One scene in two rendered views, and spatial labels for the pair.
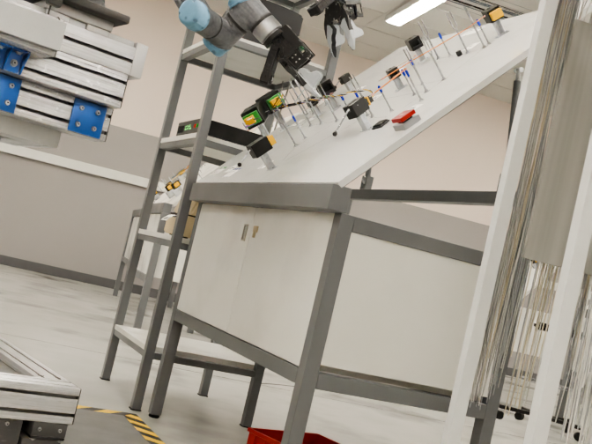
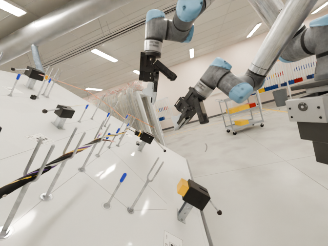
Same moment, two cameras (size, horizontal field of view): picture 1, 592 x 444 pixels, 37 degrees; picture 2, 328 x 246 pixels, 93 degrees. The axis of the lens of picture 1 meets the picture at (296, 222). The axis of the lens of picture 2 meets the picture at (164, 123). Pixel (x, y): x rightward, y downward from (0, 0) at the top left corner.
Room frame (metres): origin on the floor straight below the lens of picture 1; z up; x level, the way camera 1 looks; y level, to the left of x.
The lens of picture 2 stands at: (3.10, 0.33, 1.23)
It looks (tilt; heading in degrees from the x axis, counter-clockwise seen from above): 5 degrees down; 208
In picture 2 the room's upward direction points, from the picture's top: 17 degrees counter-clockwise
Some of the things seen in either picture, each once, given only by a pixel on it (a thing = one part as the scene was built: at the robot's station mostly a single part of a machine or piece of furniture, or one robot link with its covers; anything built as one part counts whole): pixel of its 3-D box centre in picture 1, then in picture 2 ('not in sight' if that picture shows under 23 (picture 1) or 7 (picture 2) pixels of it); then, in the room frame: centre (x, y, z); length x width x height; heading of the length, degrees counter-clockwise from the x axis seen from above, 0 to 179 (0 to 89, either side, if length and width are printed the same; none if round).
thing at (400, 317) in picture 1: (328, 289); not in sight; (2.85, -0.15, 0.60); 1.17 x 0.58 x 0.40; 24
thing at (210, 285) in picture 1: (215, 262); not in sight; (2.99, 0.23, 0.60); 0.55 x 0.02 x 0.39; 24
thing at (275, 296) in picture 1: (277, 278); not in sight; (2.48, 0.02, 0.60); 0.55 x 0.03 x 0.39; 24
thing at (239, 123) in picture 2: not in sight; (237, 112); (-1.64, 0.14, 0.54); 0.99 x 0.50 x 1.08; 116
